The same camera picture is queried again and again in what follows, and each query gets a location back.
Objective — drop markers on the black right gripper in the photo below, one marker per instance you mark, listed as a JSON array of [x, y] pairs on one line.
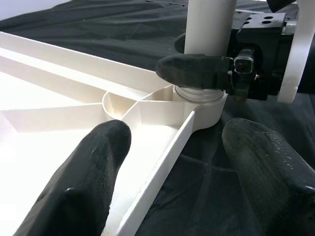
[[265, 49]]

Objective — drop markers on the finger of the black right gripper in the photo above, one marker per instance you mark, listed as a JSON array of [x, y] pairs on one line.
[[180, 44]]

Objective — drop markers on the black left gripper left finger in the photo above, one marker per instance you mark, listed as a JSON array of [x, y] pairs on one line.
[[81, 186]]

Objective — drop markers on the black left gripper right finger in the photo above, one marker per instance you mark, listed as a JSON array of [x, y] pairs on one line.
[[275, 182]]

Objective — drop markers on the white plastic table leg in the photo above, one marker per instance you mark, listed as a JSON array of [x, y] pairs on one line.
[[209, 24]]

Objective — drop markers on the white plastic children table top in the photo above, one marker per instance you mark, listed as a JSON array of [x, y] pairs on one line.
[[61, 93]]

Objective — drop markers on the black fabric table cover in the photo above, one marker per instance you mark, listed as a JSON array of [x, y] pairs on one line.
[[110, 29]]

